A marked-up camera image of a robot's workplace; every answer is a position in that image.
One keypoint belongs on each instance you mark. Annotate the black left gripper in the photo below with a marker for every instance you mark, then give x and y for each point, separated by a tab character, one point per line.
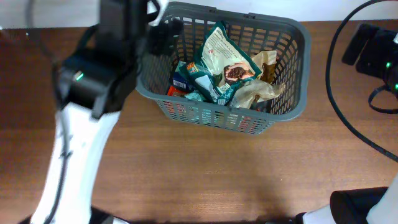
164	35

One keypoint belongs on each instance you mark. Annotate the blue Kleenex tissue pack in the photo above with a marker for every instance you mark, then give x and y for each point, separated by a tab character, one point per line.
180	81

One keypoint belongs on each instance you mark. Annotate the white teal wipes packet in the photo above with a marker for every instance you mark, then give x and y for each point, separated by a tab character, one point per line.
195	96

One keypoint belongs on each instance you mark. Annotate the green coffee bag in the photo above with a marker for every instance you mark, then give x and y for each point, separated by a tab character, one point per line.
219	68

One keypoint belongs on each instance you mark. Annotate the beige snack bag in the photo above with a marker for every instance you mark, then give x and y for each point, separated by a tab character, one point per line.
266	61
245	96

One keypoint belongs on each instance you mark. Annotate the grey plastic basket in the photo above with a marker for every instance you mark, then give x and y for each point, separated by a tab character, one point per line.
253	33

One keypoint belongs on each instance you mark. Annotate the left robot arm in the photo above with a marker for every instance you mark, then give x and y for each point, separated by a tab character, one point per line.
90	88

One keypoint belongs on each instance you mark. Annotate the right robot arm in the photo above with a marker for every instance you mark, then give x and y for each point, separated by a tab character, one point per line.
327	156

